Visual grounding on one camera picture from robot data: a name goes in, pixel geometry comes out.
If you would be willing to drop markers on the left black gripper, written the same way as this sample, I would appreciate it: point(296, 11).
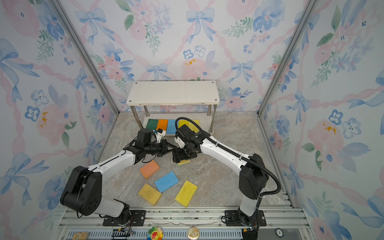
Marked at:
point(164, 144)

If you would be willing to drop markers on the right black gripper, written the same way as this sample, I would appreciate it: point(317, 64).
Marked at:
point(177, 156)

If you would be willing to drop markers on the blue sponge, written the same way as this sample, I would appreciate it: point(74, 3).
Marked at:
point(171, 129)
point(166, 182)

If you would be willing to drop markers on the green scrub sponge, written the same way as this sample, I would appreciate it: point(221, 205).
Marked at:
point(152, 124)

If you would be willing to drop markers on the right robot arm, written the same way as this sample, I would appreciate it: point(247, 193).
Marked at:
point(253, 176)

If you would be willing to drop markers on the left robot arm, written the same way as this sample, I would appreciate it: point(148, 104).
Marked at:
point(83, 191)

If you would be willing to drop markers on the white two-tier shelf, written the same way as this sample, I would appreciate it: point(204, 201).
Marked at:
point(174, 93)

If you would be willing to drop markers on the peach pink sponge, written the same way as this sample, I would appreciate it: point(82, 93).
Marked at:
point(149, 169)

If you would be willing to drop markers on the yellow orange sponge bottom left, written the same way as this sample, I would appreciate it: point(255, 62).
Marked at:
point(150, 194)

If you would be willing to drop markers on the colourful round toy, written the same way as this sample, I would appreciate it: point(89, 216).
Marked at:
point(155, 233)

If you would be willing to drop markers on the round gold badge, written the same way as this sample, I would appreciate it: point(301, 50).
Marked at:
point(193, 233)

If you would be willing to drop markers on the round white dial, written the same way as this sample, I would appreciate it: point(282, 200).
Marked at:
point(279, 233)

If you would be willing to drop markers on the small yellow patterned card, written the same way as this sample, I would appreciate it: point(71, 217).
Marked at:
point(81, 236)

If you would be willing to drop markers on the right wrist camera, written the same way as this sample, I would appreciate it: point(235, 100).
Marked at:
point(180, 142)

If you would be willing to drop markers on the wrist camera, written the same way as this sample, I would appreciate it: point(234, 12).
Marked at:
point(159, 135)
point(180, 142)

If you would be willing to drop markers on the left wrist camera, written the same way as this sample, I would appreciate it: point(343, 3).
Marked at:
point(159, 135)

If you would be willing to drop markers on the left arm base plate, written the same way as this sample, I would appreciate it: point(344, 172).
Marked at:
point(134, 218)

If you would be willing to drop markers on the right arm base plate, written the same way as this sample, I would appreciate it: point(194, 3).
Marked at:
point(235, 218)

